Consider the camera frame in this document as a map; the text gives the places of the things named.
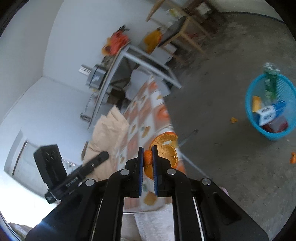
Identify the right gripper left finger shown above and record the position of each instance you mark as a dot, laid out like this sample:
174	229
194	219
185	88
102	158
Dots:
94	210

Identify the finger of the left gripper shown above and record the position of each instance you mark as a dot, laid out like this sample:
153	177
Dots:
82	171

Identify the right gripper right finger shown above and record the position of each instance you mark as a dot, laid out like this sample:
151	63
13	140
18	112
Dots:
201	209

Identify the beige paper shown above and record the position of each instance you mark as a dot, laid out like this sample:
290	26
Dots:
108	134

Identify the orange peel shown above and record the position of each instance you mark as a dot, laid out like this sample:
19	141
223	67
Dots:
166	144

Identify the steel lunch container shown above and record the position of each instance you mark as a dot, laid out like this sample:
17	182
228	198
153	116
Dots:
84	117

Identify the ginkgo patterned tablecloth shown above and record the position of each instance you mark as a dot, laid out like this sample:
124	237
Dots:
148	117

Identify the white side table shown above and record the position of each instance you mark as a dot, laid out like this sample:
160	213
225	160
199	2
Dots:
117	73

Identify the white blue carton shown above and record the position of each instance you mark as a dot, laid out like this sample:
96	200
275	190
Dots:
268	113

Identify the red plastic bag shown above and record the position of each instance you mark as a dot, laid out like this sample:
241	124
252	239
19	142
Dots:
114	43

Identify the yellow plastic bag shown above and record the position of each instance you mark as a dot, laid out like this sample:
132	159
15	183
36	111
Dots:
152	40

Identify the wooden chair black seat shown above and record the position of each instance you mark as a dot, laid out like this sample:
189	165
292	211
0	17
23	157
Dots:
178	28

